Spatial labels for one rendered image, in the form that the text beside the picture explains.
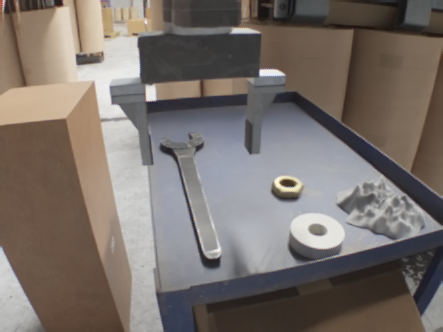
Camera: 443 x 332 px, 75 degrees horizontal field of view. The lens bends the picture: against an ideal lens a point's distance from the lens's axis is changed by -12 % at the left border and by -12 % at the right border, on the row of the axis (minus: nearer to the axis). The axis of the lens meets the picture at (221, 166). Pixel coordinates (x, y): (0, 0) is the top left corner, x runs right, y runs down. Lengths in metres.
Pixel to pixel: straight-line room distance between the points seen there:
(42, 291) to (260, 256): 0.90
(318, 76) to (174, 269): 0.91
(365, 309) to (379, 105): 1.00
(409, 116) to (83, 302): 1.42
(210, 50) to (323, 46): 0.84
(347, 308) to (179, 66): 0.37
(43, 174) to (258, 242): 0.61
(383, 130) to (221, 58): 1.12
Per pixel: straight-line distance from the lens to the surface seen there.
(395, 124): 1.43
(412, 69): 1.39
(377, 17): 1.42
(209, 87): 2.85
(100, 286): 1.13
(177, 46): 0.35
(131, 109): 0.38
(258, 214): 0.49
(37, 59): 2.88
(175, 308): 0.36
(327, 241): 0.43
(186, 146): 0.65
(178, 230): 0.46
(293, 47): 1.12
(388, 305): 0.51
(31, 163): 0.88
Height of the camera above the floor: 1.17
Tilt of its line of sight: 29 degrees down
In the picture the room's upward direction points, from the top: straight up
